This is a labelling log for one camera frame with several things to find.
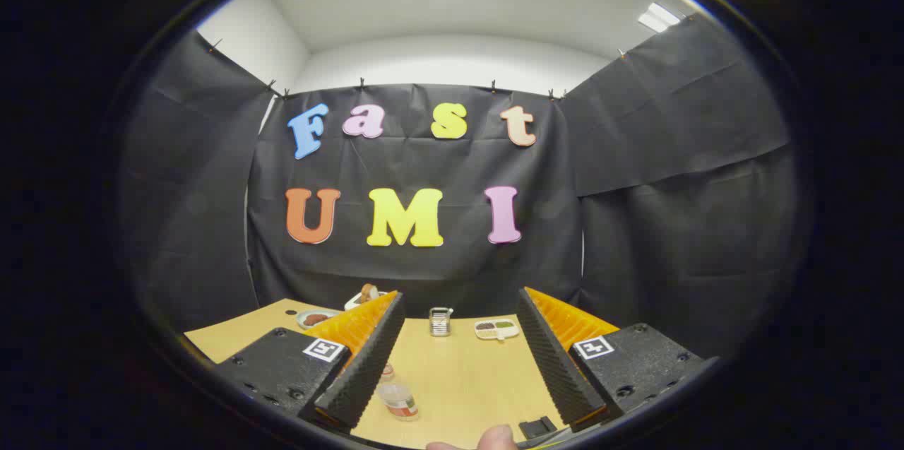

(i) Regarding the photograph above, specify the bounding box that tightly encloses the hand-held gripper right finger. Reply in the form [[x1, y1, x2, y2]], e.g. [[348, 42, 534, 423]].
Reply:
[[518, 286, 720, 433]]

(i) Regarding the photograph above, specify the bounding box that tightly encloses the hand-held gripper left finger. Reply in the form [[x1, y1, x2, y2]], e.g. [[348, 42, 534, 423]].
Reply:
[[214, 290, 407, 434]]

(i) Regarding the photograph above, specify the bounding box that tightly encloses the clear plastic juice bottle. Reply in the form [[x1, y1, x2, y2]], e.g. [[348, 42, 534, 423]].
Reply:
[[378, 363, 420, 422]]

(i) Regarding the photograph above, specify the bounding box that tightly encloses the white toaster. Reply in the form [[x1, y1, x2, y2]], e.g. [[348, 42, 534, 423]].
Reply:
[[344, 290, 388, 312]]

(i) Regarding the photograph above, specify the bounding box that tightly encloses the white divided dish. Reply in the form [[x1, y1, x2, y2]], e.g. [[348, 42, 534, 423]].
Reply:
[[474, 319, 521, 342]]

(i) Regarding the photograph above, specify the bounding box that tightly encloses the pale green plate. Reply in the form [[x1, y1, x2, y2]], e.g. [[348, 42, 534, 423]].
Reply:
[[297, 309, 341, 331]]

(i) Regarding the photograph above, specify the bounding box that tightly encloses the wooden table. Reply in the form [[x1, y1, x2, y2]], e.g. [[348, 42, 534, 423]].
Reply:
[[184, 298, 622, 449]]

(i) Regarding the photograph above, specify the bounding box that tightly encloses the small ceiling light panel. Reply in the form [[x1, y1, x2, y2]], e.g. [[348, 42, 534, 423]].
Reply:
[[638, 2, 681, 33]]

